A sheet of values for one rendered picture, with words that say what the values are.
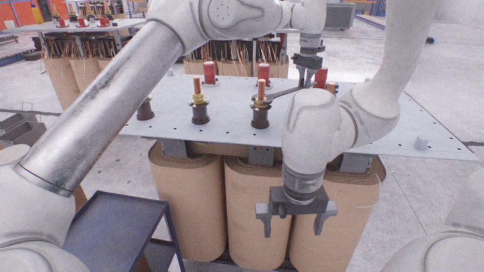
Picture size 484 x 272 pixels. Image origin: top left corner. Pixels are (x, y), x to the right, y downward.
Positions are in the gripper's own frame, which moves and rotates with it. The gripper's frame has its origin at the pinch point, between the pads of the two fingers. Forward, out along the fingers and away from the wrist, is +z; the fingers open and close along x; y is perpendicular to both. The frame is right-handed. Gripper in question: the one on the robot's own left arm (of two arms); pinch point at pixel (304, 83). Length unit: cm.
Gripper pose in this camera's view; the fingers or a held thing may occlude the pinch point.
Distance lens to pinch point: 116.1
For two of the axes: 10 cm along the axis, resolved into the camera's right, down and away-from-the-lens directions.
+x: 5.7, 4.0, -7.1
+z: 0.0, 8.7, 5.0
